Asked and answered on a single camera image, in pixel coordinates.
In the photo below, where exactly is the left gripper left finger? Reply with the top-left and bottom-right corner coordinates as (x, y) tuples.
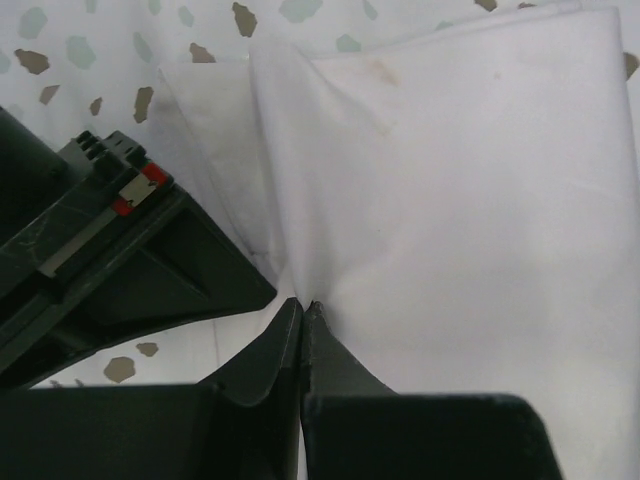
(1, 298), (303, 479)

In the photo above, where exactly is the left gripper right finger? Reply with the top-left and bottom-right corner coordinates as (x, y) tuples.
(301, 302), (562, 479)

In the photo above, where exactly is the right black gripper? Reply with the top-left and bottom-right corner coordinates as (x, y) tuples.
(1, 112), (276, 388)

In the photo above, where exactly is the white t shirt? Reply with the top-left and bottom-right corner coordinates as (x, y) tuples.
(149, 1), (639, 479)

